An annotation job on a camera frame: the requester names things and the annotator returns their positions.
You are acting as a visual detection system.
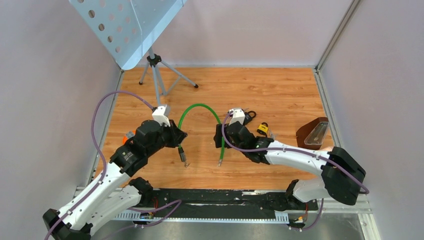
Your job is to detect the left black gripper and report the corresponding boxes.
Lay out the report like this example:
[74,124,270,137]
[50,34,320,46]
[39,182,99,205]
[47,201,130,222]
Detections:
[146,119,188,157]

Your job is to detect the green cable lock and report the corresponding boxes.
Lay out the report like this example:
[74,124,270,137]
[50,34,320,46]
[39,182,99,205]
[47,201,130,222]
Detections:
[177,103,227,168]

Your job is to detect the black padlock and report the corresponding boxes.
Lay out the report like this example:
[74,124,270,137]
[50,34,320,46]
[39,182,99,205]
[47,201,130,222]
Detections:
[243,110,257,126]

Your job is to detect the yellow padlock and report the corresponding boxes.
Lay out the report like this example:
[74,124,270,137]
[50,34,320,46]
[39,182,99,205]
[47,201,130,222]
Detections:
[256,122,269,137]

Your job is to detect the yellow padlock keys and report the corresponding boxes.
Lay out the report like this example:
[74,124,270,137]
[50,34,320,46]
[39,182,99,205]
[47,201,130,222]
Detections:
[267,129,277,140]

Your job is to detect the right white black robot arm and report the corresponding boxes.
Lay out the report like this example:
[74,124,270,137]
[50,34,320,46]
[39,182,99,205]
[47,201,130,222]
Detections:
[213,122,369,209]

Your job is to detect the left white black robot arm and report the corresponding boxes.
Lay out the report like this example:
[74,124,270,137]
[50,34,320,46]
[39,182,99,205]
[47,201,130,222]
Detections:
[42,120,188,240]

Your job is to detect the orange grey brick toy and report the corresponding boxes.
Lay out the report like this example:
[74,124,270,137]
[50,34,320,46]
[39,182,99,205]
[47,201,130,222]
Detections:
[122,130,136,145]

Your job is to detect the light blue music stand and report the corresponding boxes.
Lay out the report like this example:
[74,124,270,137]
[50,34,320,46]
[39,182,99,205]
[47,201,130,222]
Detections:
[69,0,199,103]

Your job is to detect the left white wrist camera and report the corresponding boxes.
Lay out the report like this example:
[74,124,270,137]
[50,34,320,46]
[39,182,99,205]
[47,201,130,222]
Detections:
[152,104,171,127]

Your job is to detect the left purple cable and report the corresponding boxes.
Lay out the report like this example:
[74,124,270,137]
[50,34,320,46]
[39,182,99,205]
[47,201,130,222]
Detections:
[44,90,157,240]

